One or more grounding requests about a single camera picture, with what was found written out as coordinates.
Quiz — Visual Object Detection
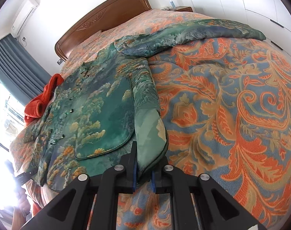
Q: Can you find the green patterned jacket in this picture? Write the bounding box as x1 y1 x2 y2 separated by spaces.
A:
24 19 265 191

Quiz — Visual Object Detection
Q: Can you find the red orange garment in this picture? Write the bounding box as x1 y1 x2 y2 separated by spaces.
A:
24 74 64 126

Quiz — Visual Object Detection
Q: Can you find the grey blue curtain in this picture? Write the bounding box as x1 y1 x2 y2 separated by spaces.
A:
0 34 51 106

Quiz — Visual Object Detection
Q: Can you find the white air conditioner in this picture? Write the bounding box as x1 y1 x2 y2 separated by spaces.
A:
10 0 39 38

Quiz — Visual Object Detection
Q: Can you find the wooden nightstand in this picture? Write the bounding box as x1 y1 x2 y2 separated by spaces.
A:
161 6 193 12

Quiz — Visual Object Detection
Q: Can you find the white wardrobe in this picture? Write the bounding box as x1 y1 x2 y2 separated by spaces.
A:
192 0 291 56

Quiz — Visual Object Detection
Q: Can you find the small bottle on nightstand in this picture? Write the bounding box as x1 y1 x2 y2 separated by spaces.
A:
168 0 176 9

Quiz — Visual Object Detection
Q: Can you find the brown wooden headboard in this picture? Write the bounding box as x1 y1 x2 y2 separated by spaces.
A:
55 0 152 61

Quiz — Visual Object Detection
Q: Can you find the black strap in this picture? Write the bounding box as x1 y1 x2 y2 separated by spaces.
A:
14 169 38 185

